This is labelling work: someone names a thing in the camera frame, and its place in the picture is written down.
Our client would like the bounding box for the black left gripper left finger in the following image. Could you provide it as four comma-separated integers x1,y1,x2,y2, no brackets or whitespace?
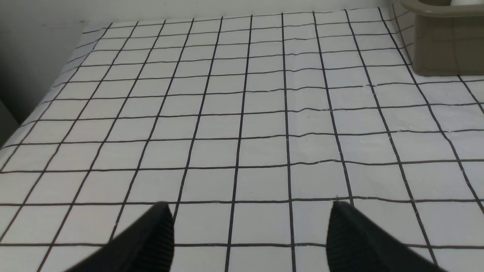
67,202,175,272

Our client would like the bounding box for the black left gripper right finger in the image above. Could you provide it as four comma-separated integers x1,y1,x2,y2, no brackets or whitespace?
326,201,442,272

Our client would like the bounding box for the white ping-pong ball with logo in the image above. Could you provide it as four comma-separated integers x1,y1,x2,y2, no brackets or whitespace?
450,0,484,6

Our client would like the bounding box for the white black grid tablecloth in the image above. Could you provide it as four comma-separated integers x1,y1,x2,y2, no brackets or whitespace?
0,7,484,272

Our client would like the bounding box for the olive green plastic bin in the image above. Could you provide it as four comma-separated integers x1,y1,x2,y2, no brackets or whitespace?
392,0,484,76

